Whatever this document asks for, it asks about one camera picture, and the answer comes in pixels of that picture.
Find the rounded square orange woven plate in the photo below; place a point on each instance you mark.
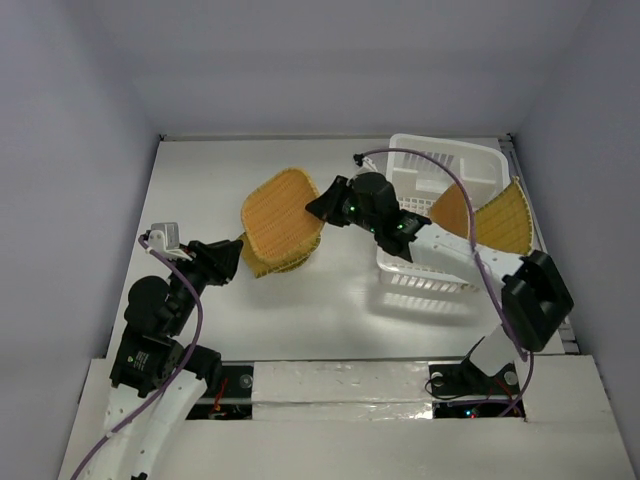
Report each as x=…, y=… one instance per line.
x=274, y=218

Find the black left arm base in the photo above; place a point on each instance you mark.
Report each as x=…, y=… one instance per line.
x=232, y=398

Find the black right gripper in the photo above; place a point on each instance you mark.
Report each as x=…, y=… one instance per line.
x=338, y=201

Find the white plastic dish rack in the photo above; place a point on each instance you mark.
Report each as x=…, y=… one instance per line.
x=418, y=183

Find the fan-shaped green bamboo plate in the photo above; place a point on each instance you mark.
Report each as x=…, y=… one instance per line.
x=261, y=269

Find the triangular orange woven plate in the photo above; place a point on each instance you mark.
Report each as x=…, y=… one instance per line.
x=450, y=212

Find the foil-covered front bar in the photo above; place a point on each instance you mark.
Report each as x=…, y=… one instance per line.
x=341, y=391

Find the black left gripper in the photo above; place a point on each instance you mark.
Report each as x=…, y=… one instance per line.
x=218, y=259

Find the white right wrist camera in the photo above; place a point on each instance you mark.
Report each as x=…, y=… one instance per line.
x=365, y=165

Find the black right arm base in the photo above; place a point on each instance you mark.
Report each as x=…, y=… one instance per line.
x=462, y=391

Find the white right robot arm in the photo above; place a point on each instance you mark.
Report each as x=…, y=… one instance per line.
x=530, y=295

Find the round green-rimmed bamboo plate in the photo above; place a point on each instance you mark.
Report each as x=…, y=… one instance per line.
x=297, y=263

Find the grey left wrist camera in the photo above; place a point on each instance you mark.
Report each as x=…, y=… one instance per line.
x=163, y=239

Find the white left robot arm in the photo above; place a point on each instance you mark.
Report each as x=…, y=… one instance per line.
x=160, y=371

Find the square green-rimmed bamboo plate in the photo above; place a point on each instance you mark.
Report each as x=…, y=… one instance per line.
x=505, y=223

